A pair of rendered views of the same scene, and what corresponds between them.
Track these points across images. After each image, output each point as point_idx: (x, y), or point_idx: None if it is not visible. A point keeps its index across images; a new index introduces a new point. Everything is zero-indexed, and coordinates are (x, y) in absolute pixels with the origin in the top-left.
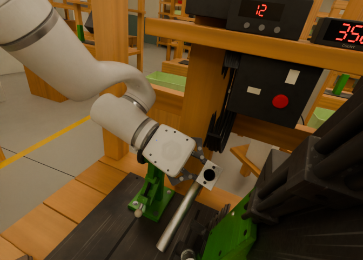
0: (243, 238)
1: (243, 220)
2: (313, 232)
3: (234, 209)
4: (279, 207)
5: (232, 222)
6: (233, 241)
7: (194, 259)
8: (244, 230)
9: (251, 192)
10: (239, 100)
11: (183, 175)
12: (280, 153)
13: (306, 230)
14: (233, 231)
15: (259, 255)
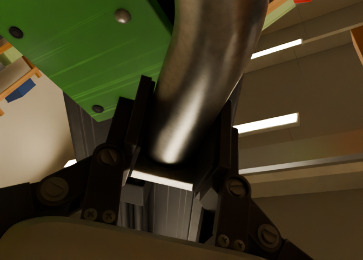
0: (87, 108)
1: (116, 90)
2: (118, 219)
3: (138, 14)
4: (129, 207)
5: (97, 34)
6: (68, 79)
7: None
8: (101, 105)
9: (140, 192)
10: None
11: (79, 210)
12: None
13: (119, 213)
14: (82, 63)
15: (87, 126)
